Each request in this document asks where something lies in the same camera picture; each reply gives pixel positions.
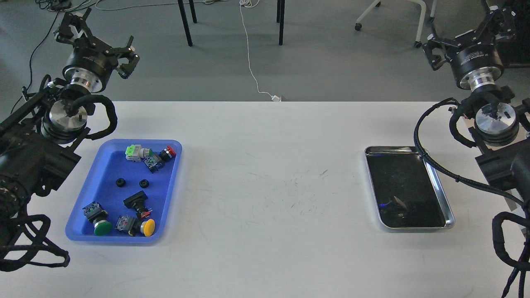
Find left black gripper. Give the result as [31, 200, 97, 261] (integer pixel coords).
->
[54, 7, 140, 93]

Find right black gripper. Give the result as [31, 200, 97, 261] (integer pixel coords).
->
[422, 6, 516, 90]

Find yellow push button switch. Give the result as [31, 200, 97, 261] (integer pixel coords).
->
[114, 215, 156, 237]

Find silver metal tray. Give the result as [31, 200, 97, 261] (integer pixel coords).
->
[364, 146, 455, 232]

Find green white push button switch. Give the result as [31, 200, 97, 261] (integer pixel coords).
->
[125, 144, 153, 162]

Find blue plastic tray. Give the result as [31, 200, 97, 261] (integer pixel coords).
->
[65, 139, 183, 243]

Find red push button switch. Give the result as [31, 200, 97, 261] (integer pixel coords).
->
[158, 145, 176, 162]

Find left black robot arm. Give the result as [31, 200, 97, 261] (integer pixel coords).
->
[0, 8, 140, 272]

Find black table leg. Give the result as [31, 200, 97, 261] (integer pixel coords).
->
[276, 0, 286, 46]
[177, 0, 198, 47]

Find green mushroom push button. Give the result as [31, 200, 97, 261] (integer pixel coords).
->
[82, 201, 113, 236]

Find white cable on floor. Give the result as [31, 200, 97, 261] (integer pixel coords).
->
[239, 0, 282, 102]

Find white office chair base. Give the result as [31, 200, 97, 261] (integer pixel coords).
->
[354, 0, 438, 48]

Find black floor cable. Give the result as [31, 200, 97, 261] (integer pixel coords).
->
[21, 0, 96, 104]

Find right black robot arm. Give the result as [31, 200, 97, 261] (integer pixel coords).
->
[413, 6, 530, 298]

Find black table leg left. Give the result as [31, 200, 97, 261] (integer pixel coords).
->
[177, 0, 198, 47]

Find blue grey switch block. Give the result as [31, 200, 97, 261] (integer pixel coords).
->
[143, 154, 165, 173]

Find black table leg right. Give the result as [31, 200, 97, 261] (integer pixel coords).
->
[276, 0, 286, 46]

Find black equipment case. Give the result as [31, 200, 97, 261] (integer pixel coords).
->
[496, 0, 530, 67]

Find black square switch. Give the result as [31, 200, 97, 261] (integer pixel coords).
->
[123, 190, 152, 219]

